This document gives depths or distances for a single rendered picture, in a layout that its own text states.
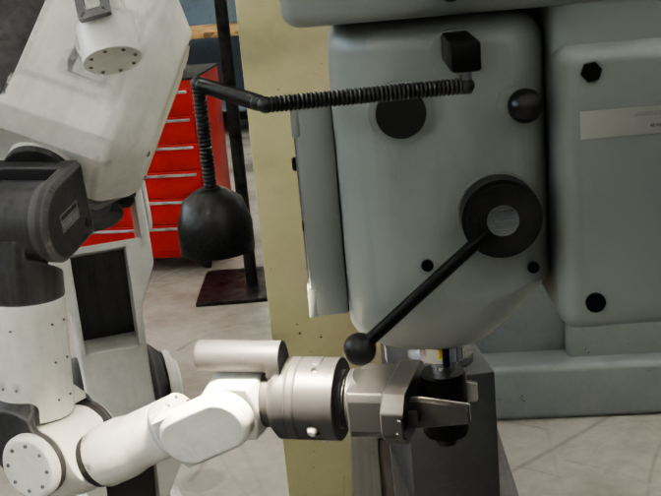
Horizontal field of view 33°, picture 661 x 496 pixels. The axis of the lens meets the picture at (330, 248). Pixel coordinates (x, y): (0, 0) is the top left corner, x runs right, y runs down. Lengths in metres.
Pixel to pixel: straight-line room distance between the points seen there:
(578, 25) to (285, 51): 1.87
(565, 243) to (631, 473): 2.64
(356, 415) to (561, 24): 0.44
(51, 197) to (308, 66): 1.60
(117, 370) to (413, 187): 0.86
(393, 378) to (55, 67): 0.54
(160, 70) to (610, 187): 0.62
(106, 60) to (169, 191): 4.49
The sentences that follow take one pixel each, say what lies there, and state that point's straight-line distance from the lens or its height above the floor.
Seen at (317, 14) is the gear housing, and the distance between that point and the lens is 0.94.
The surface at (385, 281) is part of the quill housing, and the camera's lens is 1.02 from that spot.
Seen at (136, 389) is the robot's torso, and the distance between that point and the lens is 1.76.
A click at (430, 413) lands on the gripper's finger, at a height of 1.23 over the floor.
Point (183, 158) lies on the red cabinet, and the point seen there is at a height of 0.60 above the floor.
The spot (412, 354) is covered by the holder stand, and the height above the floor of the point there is 1.14.
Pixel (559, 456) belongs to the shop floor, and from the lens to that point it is 3.70.
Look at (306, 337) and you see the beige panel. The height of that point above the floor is 0.65.
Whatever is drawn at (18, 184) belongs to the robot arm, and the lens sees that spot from 1.31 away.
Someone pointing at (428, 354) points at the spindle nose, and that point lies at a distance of 1.13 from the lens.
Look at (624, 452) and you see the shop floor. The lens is 3.74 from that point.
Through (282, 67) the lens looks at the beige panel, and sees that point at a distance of 2.80.
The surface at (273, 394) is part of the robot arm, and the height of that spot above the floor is 1.25.
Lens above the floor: 1.72
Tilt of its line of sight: 17 degrees down
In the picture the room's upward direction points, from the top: 5 degrees counter-clockwise
